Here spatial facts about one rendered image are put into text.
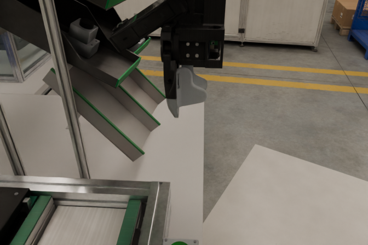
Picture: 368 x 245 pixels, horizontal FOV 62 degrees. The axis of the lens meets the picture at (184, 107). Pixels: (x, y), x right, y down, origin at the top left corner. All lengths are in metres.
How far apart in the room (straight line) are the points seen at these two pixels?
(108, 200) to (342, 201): 0.60
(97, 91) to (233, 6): 3.70
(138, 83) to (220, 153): 1.48
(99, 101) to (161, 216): 0.32
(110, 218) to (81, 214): 0.07
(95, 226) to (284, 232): 0.44
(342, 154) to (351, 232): 1.77
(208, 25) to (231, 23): 4.05
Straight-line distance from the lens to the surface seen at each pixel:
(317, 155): 2.52
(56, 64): 0.66
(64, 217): 0.78
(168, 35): 0.39
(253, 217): 0.82
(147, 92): 0.96
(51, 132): 1.16
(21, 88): 1.53
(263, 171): 0.95
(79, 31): 0.69
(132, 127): 0.81
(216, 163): 2.26
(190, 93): 0.44
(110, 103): 0.81
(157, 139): 1.04
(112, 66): 0.71
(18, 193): 0.79
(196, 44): 0.41
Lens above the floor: 1.48
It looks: 31 degrees down
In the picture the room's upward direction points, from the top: straight up
